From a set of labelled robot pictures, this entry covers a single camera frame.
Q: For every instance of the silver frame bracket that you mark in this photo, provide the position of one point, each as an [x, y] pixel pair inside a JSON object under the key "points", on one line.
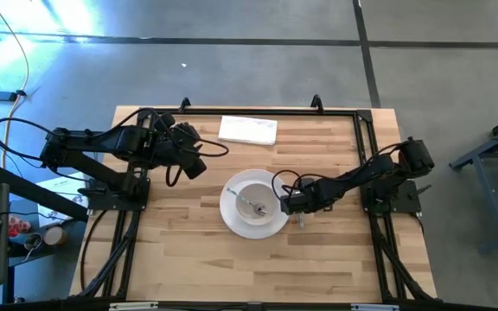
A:
{"points": [[374, 307], [133, 306]]}

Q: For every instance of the red patterned object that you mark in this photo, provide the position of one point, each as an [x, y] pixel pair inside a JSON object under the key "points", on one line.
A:
{"points": [[17, 226]]}

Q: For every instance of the white cloth napkin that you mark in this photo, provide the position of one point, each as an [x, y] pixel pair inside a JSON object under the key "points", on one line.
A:
{"points": [[248, 130]]}

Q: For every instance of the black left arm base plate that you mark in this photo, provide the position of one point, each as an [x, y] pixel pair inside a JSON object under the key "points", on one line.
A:
{"points": [[102, 201]]}

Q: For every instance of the black desk beam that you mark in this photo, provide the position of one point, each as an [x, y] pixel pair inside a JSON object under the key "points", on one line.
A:
{"points": [[37, 192]]}

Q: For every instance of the white round dinner plate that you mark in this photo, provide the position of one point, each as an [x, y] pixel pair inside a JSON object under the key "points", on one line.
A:
{"points": [[253, 231]]}

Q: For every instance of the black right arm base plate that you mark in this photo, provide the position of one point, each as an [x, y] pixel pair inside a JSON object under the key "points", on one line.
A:
{"points": [[404, 201]]}

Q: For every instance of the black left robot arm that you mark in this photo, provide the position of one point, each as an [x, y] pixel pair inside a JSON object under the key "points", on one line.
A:
{"points": [[102, 144]]}

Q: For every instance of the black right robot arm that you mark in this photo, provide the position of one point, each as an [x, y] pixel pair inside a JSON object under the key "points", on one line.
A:
{"points": [[374, 170]]}

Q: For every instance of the blue metal cart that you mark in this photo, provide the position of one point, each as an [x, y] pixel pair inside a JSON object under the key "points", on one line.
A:
{"points": [[495, 151]]}

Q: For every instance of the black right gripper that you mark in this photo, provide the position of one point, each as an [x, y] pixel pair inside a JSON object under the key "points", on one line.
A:
{"points": [[307, 198]]}

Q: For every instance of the black frame clamp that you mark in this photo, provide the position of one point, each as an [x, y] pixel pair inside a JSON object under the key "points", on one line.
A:
{"points": [[317, 101], [185, 103]]}

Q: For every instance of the metal cup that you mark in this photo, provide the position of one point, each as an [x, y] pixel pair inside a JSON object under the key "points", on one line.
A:
{"points": [[33, 242]]}

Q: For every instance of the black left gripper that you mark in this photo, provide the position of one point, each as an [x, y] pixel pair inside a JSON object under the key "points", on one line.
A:
{"points": [[177, 142]]}

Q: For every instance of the white ceramic bowl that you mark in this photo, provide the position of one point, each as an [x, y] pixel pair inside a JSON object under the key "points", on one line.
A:
{"points": [[249, 216]]}

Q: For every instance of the white printed paper sheet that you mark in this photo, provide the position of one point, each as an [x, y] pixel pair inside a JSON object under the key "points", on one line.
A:
{"points": [[65, 188]]}

